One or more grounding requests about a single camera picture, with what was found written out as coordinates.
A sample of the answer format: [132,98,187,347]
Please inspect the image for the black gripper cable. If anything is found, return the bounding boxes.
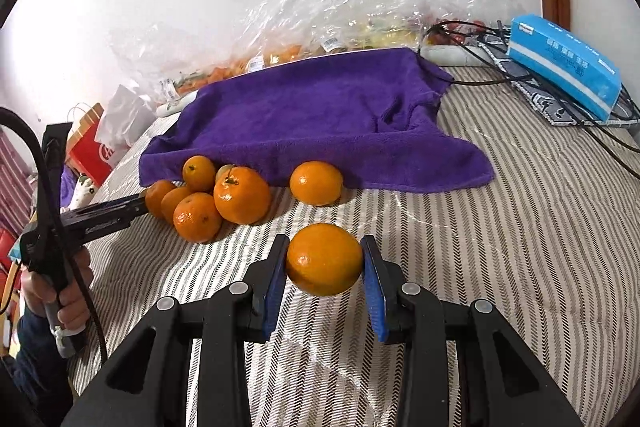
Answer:
[0,107,108,363]

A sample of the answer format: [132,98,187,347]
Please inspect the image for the white plush toy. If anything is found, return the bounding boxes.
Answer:
[70,174,97,208]

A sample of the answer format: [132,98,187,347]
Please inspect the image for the white plastic bag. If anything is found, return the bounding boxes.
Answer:
[95,84,157,148]

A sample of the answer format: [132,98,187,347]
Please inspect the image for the white power strip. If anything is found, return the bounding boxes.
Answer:
[419,43,501,68]

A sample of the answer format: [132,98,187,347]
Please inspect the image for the grey patterned pouch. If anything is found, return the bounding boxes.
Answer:
[479,34,640,128]

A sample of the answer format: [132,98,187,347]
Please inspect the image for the blue tissue pack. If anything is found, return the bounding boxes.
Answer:
[506,14,623,122]

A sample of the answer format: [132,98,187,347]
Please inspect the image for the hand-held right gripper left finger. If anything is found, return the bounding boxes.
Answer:
[60,234,291,427]

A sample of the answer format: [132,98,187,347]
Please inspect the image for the large orange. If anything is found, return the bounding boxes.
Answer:
[290,161,344,206]
[214,165,272,226]
[286,223,364,298]

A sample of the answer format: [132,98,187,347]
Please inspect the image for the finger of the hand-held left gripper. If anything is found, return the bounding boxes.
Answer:
[62,193,150,238]

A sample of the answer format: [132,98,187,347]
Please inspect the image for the clear bag of leafy mandarins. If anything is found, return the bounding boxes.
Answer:
[107,22,261,105]

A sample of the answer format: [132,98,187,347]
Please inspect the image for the person's left hand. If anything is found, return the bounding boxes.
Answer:
[22,249,94,337]

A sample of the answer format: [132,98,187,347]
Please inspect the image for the small mandarin orange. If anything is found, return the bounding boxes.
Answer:
[160,187,193,224]
[182,155,217,192]
[173,192,223,244]
[145,180,177,218]

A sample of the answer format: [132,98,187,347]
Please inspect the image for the striped bed cover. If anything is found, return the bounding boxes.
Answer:
[67,52,640,427]

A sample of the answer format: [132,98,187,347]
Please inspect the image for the purple towel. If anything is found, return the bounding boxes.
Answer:
[139,48,496,192]

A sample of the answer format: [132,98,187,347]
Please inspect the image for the black cables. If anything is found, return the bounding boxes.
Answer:
[425,20,640,180]

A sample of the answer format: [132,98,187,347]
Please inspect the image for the person's left forearm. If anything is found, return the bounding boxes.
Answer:
[11,307,76,410]

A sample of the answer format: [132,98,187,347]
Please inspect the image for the clear bag of kumquats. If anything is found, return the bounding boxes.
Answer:
[230,0,381,68]

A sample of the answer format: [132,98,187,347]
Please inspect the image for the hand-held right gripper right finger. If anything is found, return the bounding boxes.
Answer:
[360,234,586,427]

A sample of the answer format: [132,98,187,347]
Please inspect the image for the red paper bag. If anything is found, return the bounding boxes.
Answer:
[65,103,118,188]

